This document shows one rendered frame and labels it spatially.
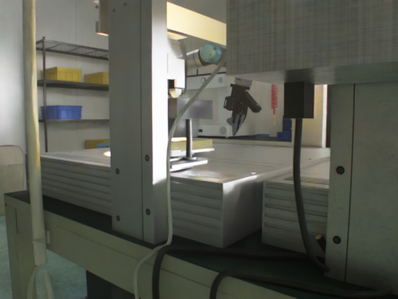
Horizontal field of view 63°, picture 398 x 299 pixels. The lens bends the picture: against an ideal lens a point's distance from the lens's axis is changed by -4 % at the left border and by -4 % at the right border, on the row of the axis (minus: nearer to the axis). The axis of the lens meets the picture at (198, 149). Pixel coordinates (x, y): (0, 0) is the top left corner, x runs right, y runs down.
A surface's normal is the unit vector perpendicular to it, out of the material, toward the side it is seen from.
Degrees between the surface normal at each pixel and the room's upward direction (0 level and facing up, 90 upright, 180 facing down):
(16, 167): 93
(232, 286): 90
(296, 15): 90
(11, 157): 88
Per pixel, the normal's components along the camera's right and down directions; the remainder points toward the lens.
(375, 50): -0.63, 0.07
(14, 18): 0.77, 0.05
